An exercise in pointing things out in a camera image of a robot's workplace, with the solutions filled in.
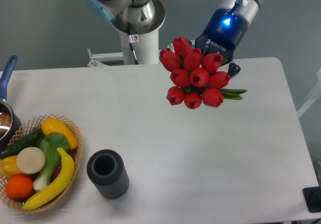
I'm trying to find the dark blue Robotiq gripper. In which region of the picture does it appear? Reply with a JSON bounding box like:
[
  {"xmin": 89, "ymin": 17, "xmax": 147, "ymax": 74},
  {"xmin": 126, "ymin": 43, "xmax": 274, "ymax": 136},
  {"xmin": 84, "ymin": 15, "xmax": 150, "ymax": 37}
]
[{"xmin": 195, "ymin": 9, "xmax": 247, "ymax": 79}]

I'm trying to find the red tulip bouquet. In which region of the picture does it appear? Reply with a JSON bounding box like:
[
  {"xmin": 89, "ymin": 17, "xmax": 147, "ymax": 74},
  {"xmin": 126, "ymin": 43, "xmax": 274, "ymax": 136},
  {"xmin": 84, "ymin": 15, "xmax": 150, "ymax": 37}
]
[{"xmin": 159, "ymin": 37, "xmax": 247, "ymax": 109}]

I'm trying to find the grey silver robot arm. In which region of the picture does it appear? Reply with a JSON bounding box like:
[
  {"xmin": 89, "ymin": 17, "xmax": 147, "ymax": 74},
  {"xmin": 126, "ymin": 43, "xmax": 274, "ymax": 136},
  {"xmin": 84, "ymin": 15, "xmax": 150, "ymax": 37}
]
[{"xmin": 85, "ymin": 0, "xmax": 264, "ymax": 77}]

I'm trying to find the dark grey ribbed vase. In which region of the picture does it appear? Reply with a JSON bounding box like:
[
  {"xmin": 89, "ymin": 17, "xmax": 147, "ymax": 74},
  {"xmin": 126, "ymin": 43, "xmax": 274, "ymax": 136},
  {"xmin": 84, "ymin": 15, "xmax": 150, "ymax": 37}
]
[{"xmin": 86, "ymin": 149, "xmax": 129, "ymax": 199}]

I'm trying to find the black device at table edge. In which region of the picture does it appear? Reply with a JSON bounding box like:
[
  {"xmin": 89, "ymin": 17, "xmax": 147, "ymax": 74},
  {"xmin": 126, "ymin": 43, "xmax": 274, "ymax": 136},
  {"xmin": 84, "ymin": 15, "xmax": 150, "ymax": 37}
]
[{"xmin": 302, "ymin": 186, "xmax": 321, "ymax": 213}]

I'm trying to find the red fruit under banana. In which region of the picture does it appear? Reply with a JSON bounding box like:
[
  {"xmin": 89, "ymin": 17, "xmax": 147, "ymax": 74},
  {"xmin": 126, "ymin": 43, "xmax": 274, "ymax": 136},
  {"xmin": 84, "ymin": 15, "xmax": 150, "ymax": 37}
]
[{"xmin": 52, "ymin": 150, "xmax": 76, "ymax": 181}]

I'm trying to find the yellow banana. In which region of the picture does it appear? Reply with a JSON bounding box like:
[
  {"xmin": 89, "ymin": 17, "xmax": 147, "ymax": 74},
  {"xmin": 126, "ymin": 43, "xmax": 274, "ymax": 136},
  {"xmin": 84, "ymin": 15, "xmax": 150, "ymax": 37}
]
[{"xmin": 23, "ymin": 147, "xmax": 75, "ymax": 211}]

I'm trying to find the green bok choy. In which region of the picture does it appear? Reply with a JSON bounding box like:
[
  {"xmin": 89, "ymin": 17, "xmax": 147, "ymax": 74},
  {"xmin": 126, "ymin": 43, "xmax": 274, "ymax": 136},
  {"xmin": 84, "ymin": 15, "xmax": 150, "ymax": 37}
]
[{"xmin": 34, "ymin": 132, "xmax": 69, "ymax": 192}]

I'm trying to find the green cucumber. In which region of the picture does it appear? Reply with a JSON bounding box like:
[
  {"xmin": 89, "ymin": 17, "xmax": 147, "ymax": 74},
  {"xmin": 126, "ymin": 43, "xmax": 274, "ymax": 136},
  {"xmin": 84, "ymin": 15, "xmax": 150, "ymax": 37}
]
[{"xmin": 1, "ymin": 129, "xmax": 44, "ymax": 160}]

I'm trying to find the woven wicker basket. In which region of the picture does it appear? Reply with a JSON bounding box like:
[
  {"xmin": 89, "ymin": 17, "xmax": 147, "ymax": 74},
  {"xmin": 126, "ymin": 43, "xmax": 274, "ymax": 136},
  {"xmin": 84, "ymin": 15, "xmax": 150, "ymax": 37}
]
[{"xmin": 1, "ymin": 114, "xmax": 82, "ymax": 213}]

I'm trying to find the beige round radish slice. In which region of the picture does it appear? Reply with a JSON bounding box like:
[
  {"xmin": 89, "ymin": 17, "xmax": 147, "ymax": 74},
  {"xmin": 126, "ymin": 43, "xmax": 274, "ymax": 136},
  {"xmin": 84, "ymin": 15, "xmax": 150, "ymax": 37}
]
[{"xmin": 16, "ymin": 147, "xmax": 46, "ymax": 174}]

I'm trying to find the orange fruit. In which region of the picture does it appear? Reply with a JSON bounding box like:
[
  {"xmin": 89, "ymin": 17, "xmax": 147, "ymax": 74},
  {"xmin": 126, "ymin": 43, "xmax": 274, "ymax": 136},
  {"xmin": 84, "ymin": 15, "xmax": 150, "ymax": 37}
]
[{"xmin": 5, "ymin": 174, "xmax": 33, "ymax": 199}]

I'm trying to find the yellow bell pepper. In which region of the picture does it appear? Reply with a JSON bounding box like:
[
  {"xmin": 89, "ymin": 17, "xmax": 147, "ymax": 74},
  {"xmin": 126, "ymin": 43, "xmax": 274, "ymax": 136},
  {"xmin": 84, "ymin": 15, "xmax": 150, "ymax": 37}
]
[{"xmin": 1, "ymin": 155, "xmax": 22, "ymax": 178}]

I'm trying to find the white frame at right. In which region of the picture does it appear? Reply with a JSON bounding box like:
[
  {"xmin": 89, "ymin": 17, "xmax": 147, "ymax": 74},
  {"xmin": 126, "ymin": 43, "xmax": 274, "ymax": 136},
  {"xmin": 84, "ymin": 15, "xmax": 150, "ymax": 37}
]
[{"xmin": 297, "ymin": 69, "xmax": 320, "ymax": 118}]

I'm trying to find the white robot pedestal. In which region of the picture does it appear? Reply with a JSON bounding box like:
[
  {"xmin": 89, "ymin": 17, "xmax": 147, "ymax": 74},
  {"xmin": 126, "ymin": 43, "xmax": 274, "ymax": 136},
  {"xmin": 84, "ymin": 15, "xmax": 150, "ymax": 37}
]
[{"xmin": 87, "ymin": 28, "xmax": 176, "ymax": 68}]

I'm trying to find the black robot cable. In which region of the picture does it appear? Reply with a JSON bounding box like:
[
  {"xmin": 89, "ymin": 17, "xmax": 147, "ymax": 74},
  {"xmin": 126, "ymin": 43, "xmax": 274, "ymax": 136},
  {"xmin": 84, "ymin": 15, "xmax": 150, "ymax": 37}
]
[{"xmin": 126, "ymin": 22, "xmax": 139, "ymax": 65}]

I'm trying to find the blue handled saucepan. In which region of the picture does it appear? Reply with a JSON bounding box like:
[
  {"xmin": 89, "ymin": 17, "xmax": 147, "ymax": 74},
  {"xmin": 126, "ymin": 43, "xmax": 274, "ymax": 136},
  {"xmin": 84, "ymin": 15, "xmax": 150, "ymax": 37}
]
[{"xmin": 1, "ymin": 55, "xmax": 21, "ymax": 152}]

